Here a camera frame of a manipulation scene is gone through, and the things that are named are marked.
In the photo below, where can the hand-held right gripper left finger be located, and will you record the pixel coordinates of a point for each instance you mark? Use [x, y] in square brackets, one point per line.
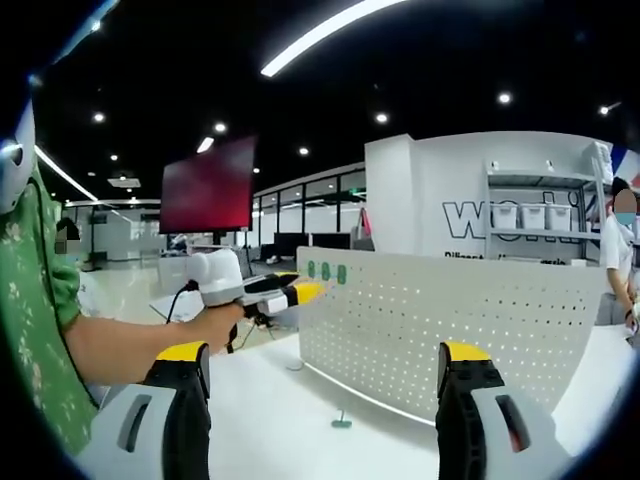
[150, 430]

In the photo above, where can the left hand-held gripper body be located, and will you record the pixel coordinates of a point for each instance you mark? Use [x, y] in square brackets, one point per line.
[217, 275]

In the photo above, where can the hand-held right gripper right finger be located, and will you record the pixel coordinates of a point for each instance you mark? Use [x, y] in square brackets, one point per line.
[500, 430]

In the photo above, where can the white perforated mounting plate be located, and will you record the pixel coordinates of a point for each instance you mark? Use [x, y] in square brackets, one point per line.
[450, 325]

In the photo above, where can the person's left hand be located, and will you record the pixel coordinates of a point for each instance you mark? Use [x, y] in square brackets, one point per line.
[220, 327]

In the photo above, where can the black computer monitor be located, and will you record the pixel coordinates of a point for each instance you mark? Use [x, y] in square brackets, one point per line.
[330, 240]
[290, 240]

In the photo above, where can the large red display screen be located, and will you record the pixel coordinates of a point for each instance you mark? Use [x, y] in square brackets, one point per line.
[207, 185]

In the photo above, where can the red folding ladder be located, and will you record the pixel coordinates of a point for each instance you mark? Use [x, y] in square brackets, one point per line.
[366, 225]

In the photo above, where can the person's green floral shirt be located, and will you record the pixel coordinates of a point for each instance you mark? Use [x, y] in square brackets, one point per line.
[35, 300]

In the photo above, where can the round ceiling downlights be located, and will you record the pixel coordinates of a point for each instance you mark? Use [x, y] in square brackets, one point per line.
[381, 118]

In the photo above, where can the white storage bin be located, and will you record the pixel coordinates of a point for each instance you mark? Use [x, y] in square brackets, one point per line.
[559, 218]
[533, 219]
[506, 219]

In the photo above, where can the white chest device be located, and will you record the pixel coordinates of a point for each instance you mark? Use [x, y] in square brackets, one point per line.
[17, 165]

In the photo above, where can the long ceiling light strip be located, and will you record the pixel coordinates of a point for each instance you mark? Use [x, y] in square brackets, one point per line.
[320, 38]

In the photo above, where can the grey metal shelf rack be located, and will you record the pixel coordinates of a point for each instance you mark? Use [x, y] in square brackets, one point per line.
[535, 176]

